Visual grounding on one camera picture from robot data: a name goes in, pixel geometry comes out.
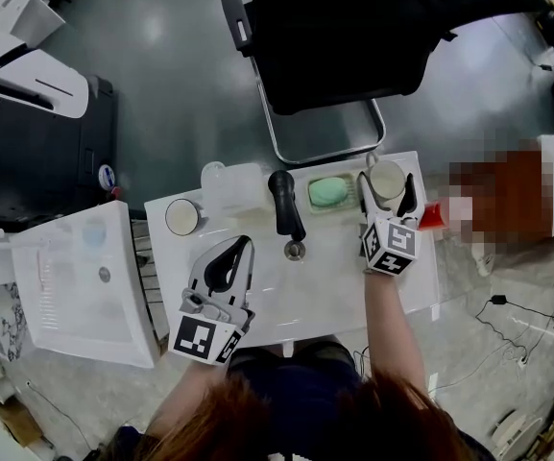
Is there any white floor cable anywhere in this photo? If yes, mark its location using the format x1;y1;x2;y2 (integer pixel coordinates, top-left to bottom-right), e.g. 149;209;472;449
427;327;554;398

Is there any green soap bar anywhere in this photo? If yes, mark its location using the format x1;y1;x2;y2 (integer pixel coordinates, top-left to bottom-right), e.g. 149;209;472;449
308;176;349;207

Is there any white sink counter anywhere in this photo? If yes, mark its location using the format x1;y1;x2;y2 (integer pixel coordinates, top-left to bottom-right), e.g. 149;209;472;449
143;150;442;348

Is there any brown cardboard box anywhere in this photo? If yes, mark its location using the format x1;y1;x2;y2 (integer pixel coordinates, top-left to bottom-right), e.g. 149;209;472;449
0;395;43;449

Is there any marble patterned slab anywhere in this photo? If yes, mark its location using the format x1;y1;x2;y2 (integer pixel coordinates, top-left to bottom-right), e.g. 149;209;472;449
0;282;32;363

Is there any clear plastic container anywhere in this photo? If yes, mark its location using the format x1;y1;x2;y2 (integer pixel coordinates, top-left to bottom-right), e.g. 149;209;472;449
200;160;266;216

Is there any metal sink drain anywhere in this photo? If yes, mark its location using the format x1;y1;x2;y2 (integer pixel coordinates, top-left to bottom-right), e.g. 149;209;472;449
283;238;308;261

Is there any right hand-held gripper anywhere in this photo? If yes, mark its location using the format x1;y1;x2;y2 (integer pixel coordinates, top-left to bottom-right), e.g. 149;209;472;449
356;170;424;277

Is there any person's right forearm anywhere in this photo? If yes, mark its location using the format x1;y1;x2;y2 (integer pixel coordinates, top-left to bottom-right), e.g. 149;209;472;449
363;268;430;400

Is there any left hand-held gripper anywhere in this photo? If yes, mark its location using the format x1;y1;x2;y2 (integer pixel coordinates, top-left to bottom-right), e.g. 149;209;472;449
168;234;257;367

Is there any wooden rack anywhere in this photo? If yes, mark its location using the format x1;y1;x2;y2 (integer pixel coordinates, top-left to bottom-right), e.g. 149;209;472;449
491;399;554;461

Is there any black and white printer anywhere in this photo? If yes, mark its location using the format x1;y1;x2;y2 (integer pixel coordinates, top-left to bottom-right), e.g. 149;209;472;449
0;47;120;233

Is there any person's dark clothing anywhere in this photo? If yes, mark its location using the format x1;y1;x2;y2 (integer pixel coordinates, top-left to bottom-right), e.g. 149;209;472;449
112;339;494;461

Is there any red cup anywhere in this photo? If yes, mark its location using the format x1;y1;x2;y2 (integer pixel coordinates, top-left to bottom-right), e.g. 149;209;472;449
417;198;451;231

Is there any white machine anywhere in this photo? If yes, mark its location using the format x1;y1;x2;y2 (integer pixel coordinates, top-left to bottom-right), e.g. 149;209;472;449
0;0;67;53

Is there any white mug item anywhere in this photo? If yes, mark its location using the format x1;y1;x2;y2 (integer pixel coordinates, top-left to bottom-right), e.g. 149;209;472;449
364;151;409;202

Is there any black office chair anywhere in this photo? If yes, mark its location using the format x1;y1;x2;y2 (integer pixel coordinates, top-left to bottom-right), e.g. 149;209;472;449
215;0;549;165

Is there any round dark-rimmed cup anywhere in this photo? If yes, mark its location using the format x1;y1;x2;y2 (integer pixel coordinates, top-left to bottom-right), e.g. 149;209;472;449
164;198;203;237

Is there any black power adapter with cable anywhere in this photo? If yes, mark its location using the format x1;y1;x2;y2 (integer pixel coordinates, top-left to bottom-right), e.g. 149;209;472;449
473;294;554;354

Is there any person's left forearm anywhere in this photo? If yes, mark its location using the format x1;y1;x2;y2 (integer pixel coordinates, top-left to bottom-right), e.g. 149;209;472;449
147;352;240;440

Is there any black faucet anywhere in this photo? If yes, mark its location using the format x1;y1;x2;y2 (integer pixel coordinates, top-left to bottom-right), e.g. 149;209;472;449
267;169;308;242

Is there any white sink basin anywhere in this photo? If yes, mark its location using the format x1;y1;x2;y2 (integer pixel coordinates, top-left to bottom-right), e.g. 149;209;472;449
9;199;163;370

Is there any pale green soap dish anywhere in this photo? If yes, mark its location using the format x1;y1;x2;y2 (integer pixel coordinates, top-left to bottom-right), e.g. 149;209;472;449
304;172;359;216

